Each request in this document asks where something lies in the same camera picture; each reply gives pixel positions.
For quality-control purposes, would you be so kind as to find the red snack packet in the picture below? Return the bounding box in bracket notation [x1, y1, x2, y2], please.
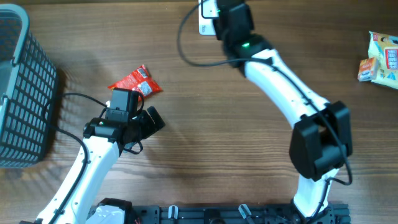
[108, 65, 162, 98]

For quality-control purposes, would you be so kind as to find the orange tissue pack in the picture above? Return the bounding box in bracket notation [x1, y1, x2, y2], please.
[358, 57, 379, 82]

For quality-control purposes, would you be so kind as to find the cream snack bag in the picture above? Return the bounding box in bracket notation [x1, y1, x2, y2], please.
[368, 31, 397, 89]

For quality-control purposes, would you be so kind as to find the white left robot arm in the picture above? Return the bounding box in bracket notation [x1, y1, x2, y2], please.
[35, 88, 165, 223]

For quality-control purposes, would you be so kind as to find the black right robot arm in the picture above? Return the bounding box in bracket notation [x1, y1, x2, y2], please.
[213, 1, 353, 223]

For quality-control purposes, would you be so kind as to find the white barcode scanner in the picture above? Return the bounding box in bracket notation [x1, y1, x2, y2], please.
[198, 0, 219, 35]

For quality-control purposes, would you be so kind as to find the grey plastic mesh basket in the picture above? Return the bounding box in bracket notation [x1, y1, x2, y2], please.
[1, 4, 58, 169]

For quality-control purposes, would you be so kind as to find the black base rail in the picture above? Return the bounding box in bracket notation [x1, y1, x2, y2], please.
[86, 203, 351, 224]

